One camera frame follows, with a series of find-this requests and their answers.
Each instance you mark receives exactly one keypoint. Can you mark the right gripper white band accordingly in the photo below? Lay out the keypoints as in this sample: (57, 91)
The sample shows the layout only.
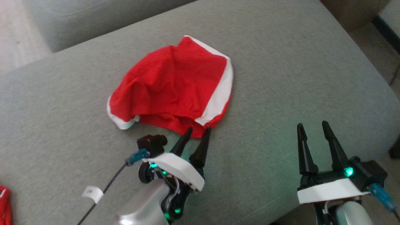
(328, 189)

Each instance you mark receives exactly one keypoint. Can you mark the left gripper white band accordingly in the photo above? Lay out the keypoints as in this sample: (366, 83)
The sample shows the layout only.
(182, 170)

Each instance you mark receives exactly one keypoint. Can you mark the red shorts with white band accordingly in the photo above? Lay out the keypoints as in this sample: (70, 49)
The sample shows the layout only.
(168, 84)

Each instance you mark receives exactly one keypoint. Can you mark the red garment with white stripes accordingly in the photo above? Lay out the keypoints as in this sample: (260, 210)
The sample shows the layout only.
(4, 206)

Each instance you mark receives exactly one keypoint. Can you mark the left robot arm silver white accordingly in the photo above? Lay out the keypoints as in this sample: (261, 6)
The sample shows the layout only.
(143, 204)

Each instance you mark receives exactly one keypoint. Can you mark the right robot arm silver white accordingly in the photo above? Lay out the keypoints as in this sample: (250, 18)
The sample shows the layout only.
(347, 214)

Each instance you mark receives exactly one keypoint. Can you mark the grey sofa seat cushion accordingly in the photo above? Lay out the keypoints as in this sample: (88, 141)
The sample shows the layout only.
(281, 93)

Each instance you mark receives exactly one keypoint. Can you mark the dark-edged light table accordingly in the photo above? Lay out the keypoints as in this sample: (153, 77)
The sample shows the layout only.
(389, 22)

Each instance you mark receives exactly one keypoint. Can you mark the grey sofa side cushion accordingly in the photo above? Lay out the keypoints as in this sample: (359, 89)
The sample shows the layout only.
(93, 18)

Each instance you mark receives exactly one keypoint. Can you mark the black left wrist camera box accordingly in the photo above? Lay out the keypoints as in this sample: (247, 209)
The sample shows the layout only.
(151, 143)

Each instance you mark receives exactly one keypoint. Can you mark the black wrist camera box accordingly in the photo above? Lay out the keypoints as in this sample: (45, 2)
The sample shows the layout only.
(367, 173)
(151, 143)

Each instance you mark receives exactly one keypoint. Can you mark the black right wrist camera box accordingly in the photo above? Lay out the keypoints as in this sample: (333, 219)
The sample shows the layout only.
(367, 173)

